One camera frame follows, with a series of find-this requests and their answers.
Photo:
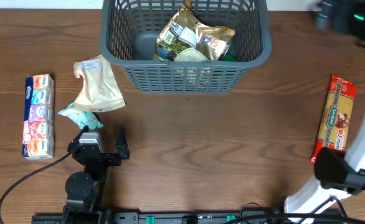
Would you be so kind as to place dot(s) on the gold foil snack bag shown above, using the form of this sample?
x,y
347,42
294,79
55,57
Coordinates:
x,y
186,39

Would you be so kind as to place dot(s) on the mint green wipes packet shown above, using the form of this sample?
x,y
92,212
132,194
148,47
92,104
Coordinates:
x,y
81,118

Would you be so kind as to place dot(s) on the red San Remo spaghetti pack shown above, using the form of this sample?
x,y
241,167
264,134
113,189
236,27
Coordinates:
x,y
336,117

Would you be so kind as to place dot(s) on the green lidded seasoning jar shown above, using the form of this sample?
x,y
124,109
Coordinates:
x,y
229,58

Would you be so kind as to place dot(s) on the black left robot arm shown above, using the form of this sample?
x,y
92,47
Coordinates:
x,y
84,189

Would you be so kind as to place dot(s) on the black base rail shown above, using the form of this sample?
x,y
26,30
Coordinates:
x,y
144,218

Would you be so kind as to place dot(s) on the grey plastic lattice basket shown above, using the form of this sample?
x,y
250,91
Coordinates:
x,y
130,29

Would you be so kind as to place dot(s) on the beige paper pouch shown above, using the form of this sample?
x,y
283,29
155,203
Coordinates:
x,y
100,92

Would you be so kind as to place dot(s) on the Kleenex tissue multipack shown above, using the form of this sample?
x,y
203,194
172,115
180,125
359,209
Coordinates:
x,y
38,125

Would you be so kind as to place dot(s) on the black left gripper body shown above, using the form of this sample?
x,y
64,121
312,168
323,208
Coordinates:
x,y
110,160

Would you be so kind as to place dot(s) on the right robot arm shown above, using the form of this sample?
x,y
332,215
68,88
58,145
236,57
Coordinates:
x,y
339,171

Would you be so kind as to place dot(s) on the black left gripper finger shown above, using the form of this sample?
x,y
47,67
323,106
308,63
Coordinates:
x,y
75,141
121,140

